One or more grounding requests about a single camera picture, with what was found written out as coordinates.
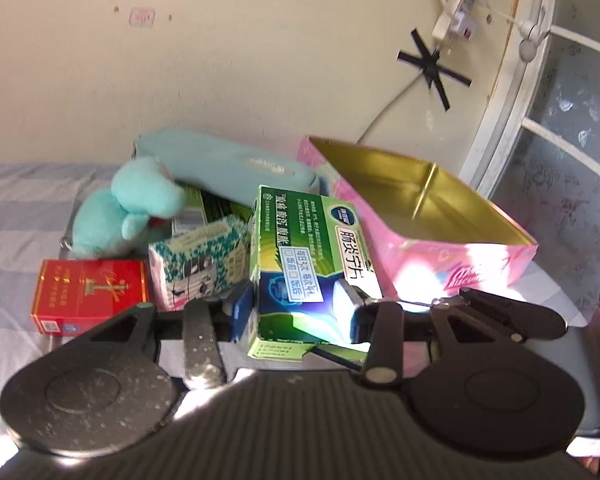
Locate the patterned window pane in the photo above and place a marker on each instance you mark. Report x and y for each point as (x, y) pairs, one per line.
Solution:
(570, 175)

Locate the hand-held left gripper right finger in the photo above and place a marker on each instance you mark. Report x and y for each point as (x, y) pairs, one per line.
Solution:
(352, 310)

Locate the pink biscuit tin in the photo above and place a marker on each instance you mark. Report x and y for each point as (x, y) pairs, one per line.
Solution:
(430, 255)

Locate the green and white box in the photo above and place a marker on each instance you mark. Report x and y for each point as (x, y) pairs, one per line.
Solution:
(205, 207)

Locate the teal plush bear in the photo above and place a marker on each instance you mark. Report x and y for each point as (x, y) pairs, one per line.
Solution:
(130, 200)

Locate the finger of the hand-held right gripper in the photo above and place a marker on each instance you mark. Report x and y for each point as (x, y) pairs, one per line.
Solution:
(520, 320)

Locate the teal pencil case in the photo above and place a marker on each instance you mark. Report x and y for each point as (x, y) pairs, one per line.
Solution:
(220, 160)

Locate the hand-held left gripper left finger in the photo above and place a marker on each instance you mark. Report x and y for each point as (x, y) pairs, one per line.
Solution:
(242, 310)

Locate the black tape cross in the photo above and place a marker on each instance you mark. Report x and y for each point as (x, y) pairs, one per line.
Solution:
(432, 65)

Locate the floral print tissue pack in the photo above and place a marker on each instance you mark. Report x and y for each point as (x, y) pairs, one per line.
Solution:
(195, 255)

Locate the white power strip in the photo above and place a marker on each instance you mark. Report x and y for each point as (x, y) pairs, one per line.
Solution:
(460, 10)

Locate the white window latch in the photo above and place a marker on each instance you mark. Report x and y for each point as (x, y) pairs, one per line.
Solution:
(530, 40)

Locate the red cigarette box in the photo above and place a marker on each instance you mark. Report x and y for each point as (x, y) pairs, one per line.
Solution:
(90, 290)

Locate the green medicine box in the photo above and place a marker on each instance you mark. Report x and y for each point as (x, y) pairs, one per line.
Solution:
(300, 240)

